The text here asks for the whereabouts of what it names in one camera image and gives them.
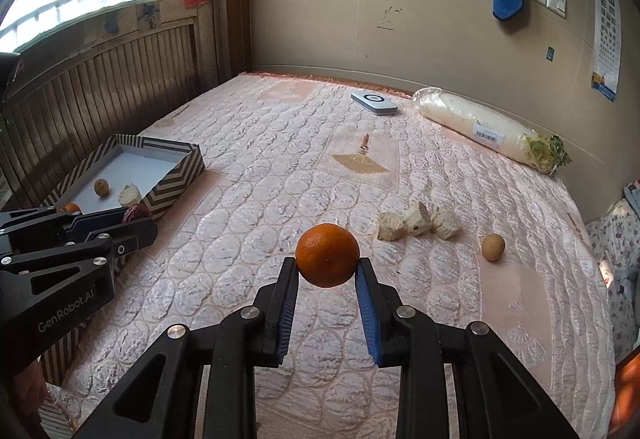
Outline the brown longan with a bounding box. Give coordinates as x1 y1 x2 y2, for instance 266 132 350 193
93 179 110 197
480 233 506 263

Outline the large orange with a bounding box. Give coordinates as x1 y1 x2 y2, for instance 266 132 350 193
295 223 360 289

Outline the dark red date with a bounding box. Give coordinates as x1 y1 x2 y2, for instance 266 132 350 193
122 203 151 223

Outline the small orange near tray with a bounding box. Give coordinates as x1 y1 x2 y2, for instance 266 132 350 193
60 203 80 212

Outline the pale sugarcane chunk front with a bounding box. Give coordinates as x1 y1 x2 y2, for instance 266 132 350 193
118 183 142 207

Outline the pale sugarcane chunk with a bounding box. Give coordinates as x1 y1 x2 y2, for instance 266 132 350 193
402 200 431 237
431 206 461 241
118 183 142 207
378 212 407 242

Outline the striped white tray box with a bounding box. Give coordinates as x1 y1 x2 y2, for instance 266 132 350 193
42 133 205 219

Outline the wooden furniture edge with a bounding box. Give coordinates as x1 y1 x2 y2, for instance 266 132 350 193
608 348 640 438

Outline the pink quilted bed cover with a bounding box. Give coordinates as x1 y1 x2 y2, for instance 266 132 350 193
52 75 615 438

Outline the pale sugarcane chunk right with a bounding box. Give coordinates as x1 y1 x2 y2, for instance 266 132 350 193
431 206 461 241

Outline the floral blanket pile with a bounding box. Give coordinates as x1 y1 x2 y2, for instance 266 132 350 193
586 199 639 363

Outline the pale sugarcane chunk middle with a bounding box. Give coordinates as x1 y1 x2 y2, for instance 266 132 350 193
402 200 431 237

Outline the pale sugarcane chunk left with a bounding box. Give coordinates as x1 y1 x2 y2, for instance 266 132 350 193
378 212 407 242

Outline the wrapped white daikon radish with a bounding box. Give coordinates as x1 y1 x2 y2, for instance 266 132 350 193
412 87 572 176

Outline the white square device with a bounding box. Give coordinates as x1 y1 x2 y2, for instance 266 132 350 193
350 91 398 116

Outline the eye chart poster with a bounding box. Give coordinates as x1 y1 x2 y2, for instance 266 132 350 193
591 0 622 102

